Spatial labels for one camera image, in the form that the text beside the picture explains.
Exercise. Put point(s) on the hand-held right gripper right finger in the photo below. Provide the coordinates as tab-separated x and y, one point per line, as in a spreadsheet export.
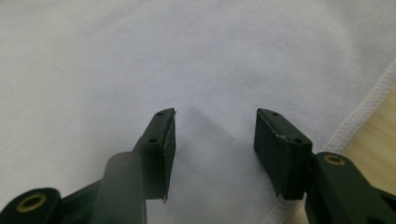
283	155

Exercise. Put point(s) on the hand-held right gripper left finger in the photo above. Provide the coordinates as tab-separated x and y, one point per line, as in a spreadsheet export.
160	149

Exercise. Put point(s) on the lavender printed towel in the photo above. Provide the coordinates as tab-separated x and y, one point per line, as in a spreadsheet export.
186	62

